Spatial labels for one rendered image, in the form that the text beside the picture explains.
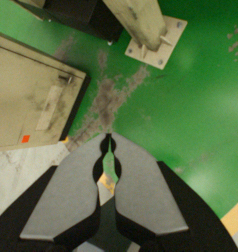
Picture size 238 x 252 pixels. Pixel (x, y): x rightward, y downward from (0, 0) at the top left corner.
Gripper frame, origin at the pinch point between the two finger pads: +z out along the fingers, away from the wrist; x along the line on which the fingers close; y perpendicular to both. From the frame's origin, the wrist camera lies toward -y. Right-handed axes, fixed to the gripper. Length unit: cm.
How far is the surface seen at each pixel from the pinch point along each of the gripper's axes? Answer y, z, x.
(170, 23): -14, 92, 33
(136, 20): -13, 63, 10
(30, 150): 80, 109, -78
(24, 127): 34, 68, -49
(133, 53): 1, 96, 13
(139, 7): -17, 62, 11
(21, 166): 97, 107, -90
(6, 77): 6, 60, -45
